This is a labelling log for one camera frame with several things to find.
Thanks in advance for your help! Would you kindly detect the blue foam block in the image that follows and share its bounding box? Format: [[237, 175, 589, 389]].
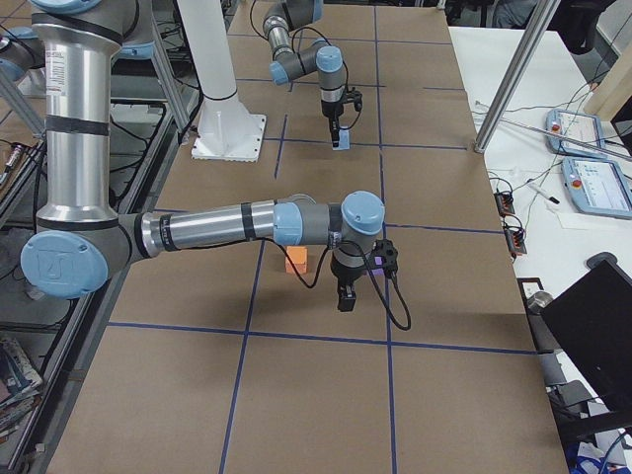
[[332, 129, 351, 151]]

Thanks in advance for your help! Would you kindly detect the purple foam block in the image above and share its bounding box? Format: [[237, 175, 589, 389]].
[[367, 256, 385, 276]]

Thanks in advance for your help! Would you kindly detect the orange foam block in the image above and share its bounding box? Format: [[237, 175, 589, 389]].
[[285, 246, 308, 275]]

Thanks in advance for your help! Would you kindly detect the lower orange connector box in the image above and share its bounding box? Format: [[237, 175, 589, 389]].
[[504, 226, 527, 258]]

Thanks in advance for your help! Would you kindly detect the orange connector box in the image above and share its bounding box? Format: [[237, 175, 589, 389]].
[[494, 191, 514, 217], [504, 226, 527, 258]]

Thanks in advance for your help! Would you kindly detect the upper orange connector box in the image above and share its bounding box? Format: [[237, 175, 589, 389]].
[[494, 191, 514, 217]]

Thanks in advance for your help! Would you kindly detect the white side table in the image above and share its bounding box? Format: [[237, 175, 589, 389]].
[[447, 25, 632, 474]]

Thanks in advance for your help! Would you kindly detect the black marker pen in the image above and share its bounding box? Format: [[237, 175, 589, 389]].
[[527, 182, 560, 204]]

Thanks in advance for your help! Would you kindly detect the black monitor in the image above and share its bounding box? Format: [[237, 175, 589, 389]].
[[541, 261, 631, 411]]

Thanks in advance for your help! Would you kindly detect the upper teach pendant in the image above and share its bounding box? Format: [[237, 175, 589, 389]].
[[546, 109, 606, 159]]

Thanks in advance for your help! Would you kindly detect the teach pendant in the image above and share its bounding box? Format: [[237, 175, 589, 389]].
[[561, 156, 631, 220], [546, 109, 606, 159]]

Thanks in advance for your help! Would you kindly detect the lower teach pendant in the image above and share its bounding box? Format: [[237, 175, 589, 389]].
[[561, 156, 631, 220]]

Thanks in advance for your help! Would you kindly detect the stack of magazines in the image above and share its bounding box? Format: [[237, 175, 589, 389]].
[[1, 333, 43, 431]]

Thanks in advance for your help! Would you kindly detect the black camera cable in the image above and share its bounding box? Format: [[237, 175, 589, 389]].
[[260, 237, 413, 331]]

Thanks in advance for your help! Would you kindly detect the white pedestal column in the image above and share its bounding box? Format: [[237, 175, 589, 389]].
[[177, 0, 267, 162]]

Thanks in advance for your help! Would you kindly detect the aluminium frame post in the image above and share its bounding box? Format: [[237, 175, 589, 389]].
[[474, 0, 560, 153]]

